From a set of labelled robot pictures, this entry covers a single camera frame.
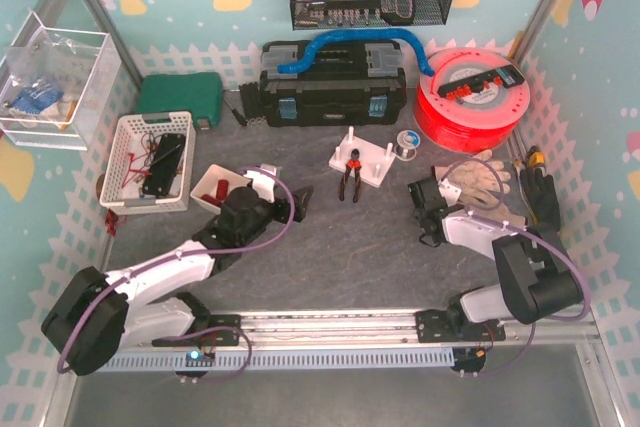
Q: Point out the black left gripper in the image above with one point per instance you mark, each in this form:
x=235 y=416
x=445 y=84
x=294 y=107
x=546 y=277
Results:
x=289 y=208

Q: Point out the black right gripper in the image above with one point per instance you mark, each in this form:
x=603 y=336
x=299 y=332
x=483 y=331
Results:
x=420 y=204

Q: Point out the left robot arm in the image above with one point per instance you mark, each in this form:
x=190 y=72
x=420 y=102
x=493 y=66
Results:
x=100 y=314

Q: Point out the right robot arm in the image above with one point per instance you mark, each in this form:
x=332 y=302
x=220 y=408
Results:
x=536 y=277

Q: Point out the large red spring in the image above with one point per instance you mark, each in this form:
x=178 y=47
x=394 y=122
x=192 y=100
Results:
x=222 y=189

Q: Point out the white cotton work glove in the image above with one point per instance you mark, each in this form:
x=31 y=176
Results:
x=477 y=175

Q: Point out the white tray with springs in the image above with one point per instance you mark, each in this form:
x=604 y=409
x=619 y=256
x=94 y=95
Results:
x=215 y=186

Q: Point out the red filament spool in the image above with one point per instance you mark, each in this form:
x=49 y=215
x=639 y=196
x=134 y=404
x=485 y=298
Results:
x=476 y=122

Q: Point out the black yellow work glove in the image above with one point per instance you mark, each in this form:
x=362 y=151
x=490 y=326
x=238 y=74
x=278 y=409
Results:
x=541 y=197

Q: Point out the yellow black screwdriver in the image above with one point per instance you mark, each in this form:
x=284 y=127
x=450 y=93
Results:
x=533 y=159

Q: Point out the black battery holder box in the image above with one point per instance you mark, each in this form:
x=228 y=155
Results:
x=164 y=165

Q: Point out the white perforated plastic basket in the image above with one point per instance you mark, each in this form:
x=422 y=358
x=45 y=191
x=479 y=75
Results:
x=134 y=144

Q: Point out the green plastic tool case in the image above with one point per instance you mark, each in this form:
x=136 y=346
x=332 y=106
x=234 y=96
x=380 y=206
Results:
x=199 y=93

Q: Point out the black plastic toolbox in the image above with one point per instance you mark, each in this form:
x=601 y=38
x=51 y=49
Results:
x=348 y=83

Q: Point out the blue white glove in box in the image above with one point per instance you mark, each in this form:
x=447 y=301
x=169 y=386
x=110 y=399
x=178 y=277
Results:
x=38 y=99

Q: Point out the solder wire spool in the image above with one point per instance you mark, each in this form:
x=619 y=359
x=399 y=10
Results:
x=407 y=143

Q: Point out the white peg base plate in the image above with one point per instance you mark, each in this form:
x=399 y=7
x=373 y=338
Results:
x=375 y=161

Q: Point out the aluminium linear rail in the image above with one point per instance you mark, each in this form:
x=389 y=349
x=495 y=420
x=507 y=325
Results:
x=390 y=327

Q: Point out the grey slotted cable duct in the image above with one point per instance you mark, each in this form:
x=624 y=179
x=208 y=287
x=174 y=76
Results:
x=268 y=360

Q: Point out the clear acrylic wall box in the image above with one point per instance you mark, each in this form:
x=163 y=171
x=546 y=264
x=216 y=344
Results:
x=55 y=83

